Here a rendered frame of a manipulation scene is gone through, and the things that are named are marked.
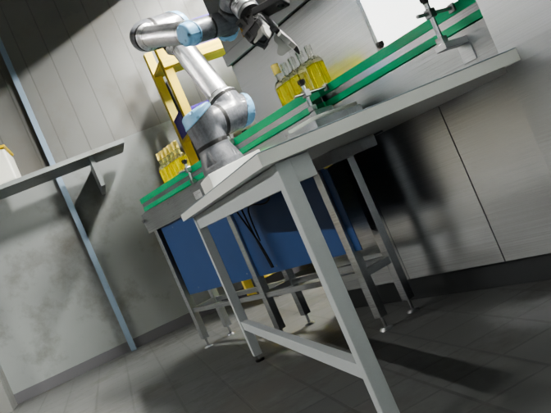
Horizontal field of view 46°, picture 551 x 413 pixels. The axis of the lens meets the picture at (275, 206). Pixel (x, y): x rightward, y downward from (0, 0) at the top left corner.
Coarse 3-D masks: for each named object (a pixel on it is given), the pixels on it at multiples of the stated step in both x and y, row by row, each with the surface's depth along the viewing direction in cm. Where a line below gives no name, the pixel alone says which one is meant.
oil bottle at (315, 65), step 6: (312, 60) 252; (318, 60) 253; (306, 66) 255; (312, 66) 252; (318, 66) 252; (324, 66) 253; (312, 72) 253; (318, 72) 251; (324, 72) 253; (312, 78) 254; (318, 78) 252; (324, 78) 252; (318, 84) 253; (336, 102) 253
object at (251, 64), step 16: (208, 0) 319; (256, 0) 292; (304, 0) 266; (272, 16) 284; (288, 16) 279; (240, 32) 308; (224, 48) 322; (240, 48) 309; (256, 48) 303; (272, 48) 294; (240, 64) 316; (256, 64) 307; (272, 64) 298; (288, 64) 290; (240, 80) 321; (256, 80) 311; (272, 80) 302; (256, 96) 316; (272, 96) 306; (256, 112) 320; (272, 112) 310
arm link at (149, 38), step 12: (144, 24) 226; (168, 24) 213; (180, 24) 200; (192, 24) 200; (204, 24) 202; (132, 36) 227; (144, 36) 223; (156, 36) 217; (168, 36) 211; (180, 36) 202; (192, 36) 200; (204, 36) 203; (144, 48) 227; (156, 48) 236
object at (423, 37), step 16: (464, 0) 192; (448, 16) 198; (464, 16) 194; (480, 16) 189; (416, 32) 208; (432, 32) 204; (448, 32) 199; (384, 48) 221; (400, 48) 216; (416, 48) 211; (368, 64) 228; (384, 64) 223; (400, 64) 218; (336, 80) 243; (352, 80) 237; (368, 80) 231; (336, 96) 246
